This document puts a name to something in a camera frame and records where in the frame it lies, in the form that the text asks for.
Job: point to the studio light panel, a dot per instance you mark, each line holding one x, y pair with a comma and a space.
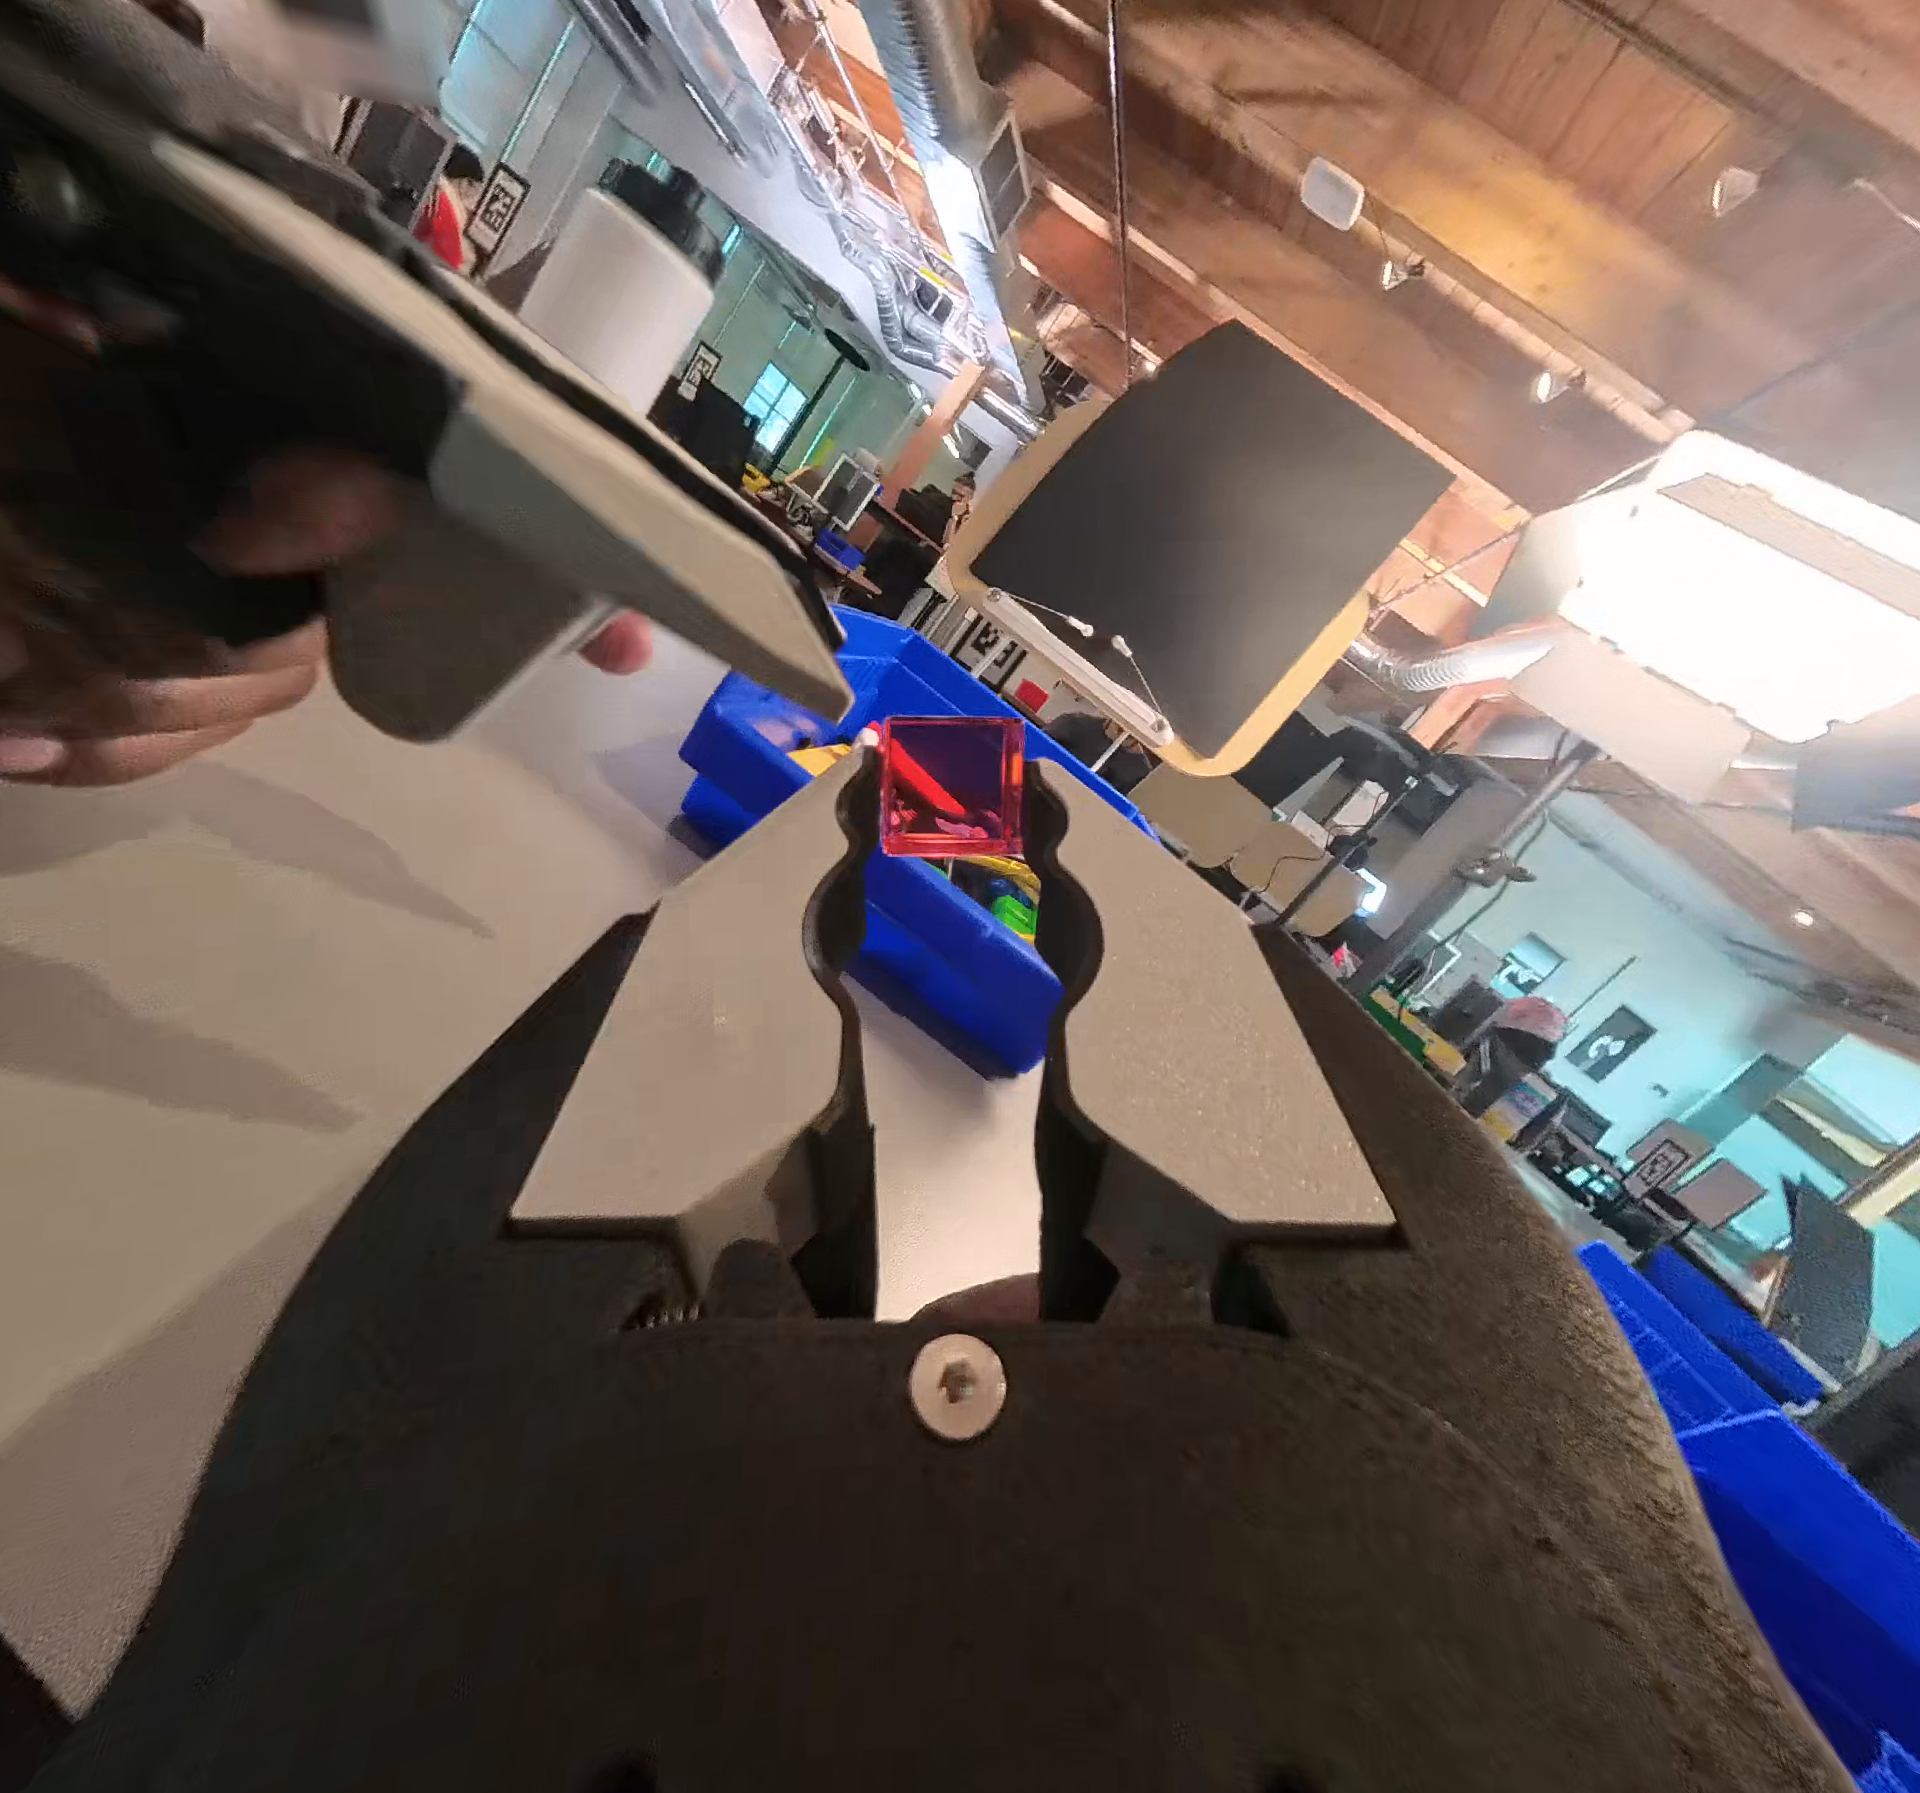
1757, 594

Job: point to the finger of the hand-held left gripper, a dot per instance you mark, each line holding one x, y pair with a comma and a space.
510, 564

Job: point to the red transparent cube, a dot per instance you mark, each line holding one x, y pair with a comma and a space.
955, 787

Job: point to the white ceiling sensor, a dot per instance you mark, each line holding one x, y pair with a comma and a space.
1333, 191

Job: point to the blue plastic bin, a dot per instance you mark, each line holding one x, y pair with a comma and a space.
1771, 1493
961, 966

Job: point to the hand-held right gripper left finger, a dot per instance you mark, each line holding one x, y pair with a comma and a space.
674, 1075

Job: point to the white squeeze bottle black cap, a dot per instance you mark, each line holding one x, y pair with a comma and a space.
616, 307

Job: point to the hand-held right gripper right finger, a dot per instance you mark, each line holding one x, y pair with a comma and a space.
1233, 1075

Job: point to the person's left hand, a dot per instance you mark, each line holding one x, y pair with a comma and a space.
121, 699

